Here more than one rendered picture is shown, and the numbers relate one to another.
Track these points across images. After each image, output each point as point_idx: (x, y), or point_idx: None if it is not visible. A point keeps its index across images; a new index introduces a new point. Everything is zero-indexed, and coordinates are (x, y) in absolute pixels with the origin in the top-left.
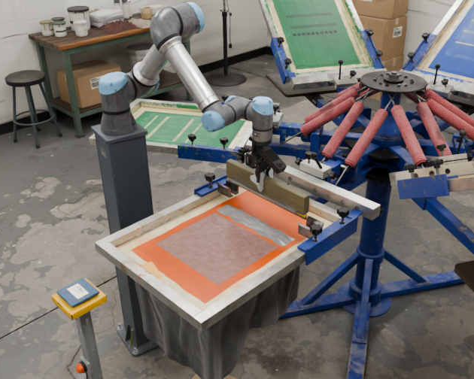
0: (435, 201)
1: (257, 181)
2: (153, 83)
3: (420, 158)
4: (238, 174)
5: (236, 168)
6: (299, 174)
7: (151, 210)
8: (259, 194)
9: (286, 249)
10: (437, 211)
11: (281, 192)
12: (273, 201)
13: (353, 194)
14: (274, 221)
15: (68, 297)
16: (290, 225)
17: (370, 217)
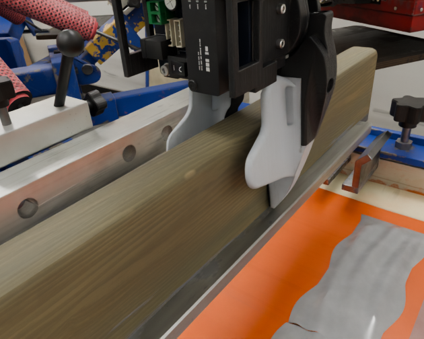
0: (122, 93)
1: (311, 136)
2: None
3: (91, 17)
4: (128, 289)
5: (93, 261)
6: (35, 168)
7: None
8: (287, 212)
9: None
10: (150, 95)
11: (332, 102)
12: (329, 173)
13: (184, 91)
14: (277, 272)
15: None
16: (291, 231)
17: (247, 97)
